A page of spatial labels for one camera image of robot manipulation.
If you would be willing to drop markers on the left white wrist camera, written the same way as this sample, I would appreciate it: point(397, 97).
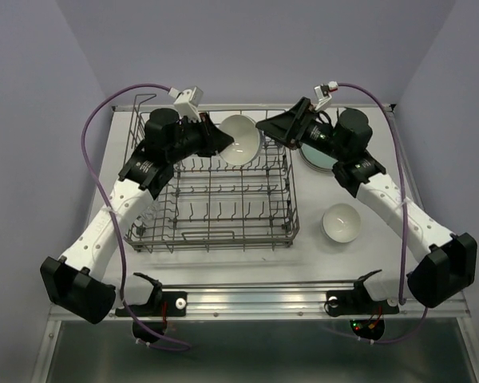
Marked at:
point(186, 102)

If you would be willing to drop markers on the aluminium mounting rail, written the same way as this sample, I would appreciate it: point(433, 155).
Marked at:
point(269, 301)

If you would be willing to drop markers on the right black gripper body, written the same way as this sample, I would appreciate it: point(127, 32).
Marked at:
point(319, 136)

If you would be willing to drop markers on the light green flower plate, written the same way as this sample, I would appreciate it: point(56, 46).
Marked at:
point(316, 159)

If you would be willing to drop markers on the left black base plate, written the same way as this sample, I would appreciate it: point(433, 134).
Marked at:
point(170, 304)

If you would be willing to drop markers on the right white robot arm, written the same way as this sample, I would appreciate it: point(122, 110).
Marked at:
point(446, 262)

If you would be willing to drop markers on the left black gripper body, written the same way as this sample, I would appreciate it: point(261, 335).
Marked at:
point(191, 140)

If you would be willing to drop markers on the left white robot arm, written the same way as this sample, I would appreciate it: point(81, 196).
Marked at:
point(73, 281)

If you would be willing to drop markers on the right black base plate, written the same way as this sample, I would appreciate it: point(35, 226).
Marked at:
point(355, 302)

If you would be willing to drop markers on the clear glass cup front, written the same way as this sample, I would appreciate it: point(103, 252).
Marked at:
point(146, 220)

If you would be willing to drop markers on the grey wire dish rack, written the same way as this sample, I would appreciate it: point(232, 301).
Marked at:
point(209, 204)

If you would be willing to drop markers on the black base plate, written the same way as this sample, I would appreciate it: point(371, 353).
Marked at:
point(170, 304)
point(355, 302)

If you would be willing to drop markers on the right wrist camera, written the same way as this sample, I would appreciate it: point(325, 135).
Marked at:
point(323, 94)

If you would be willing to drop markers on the white ribbed bowl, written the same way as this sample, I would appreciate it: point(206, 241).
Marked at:
point(247, 140)
point(341, 223)

